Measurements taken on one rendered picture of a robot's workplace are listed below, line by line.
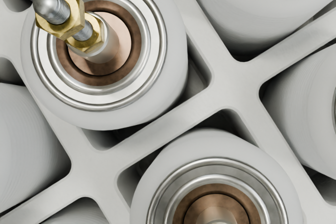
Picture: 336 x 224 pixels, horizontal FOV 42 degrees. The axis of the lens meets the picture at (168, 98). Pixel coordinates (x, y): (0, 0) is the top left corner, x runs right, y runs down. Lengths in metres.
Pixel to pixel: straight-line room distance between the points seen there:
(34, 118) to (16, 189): 0.05
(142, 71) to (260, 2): 0.07
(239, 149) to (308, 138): 0.05
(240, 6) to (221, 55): 0.07
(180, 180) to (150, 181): 0.02
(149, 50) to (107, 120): 0.05
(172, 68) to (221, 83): 0.08
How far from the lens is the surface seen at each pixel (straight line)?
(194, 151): 0.24
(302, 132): 0.28
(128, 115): 0.24
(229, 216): 0.23
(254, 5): 0.25
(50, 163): 0.34
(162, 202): 0.24
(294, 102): 0.29
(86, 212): 0.36
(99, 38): 0.21
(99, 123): 0.25
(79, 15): 0.17
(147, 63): 0.24
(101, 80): 0.24
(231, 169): 0.24
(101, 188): 0.32
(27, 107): 0.32
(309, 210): 0.33
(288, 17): 0.26
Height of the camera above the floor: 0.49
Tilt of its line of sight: 86 degrees down
